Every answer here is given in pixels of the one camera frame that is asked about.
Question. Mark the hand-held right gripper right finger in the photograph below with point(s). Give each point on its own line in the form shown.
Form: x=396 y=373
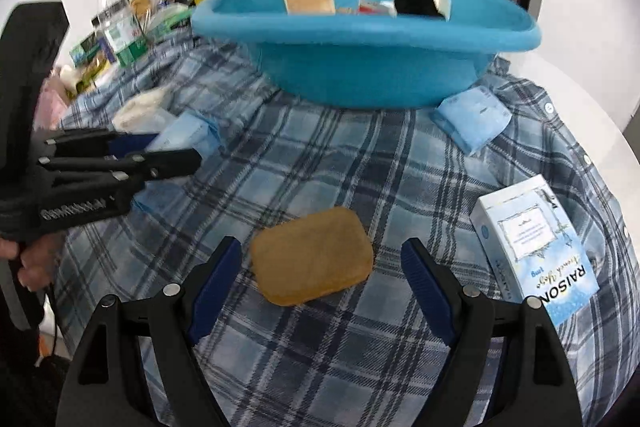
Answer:
x=430 y=294

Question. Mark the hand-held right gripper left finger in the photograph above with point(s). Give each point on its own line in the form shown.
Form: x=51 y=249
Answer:
x=215 y=294

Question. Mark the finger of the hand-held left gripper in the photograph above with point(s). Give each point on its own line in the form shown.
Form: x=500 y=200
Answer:
x=130 y=144
x=170 y=164

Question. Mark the light blue tissue pack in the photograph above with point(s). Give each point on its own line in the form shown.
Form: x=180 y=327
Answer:
x=192 y=132
x=472 y=117

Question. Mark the brown sponge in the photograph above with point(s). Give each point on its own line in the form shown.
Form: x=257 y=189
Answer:
x=310 y=257

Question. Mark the white blue printed carton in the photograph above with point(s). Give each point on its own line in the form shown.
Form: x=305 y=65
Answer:
x=530 y=232

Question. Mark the blue plastic basin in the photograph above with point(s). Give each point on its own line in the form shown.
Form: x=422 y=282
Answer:
x=350 y=67

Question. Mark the white desktop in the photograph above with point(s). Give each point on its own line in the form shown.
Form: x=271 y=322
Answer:
x=590 y=132

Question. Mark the person's left hand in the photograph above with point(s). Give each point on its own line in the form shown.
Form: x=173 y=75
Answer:
x=37 y=264

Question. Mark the pink pouch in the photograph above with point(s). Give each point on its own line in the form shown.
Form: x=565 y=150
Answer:
x=55 y=102

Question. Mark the pile of snack packets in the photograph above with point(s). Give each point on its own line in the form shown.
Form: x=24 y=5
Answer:
x=90 y=74

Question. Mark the clear green-capped water bottle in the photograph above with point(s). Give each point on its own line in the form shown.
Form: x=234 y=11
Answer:
x=117 y=22

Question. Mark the green white tissue pack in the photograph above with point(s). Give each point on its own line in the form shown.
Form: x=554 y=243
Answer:
x=170 y=19

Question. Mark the blue plaid shirt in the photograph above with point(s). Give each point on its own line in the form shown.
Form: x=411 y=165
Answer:
x=325 y=157

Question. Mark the red white small box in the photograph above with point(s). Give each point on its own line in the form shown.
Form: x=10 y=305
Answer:
x=372 y=5

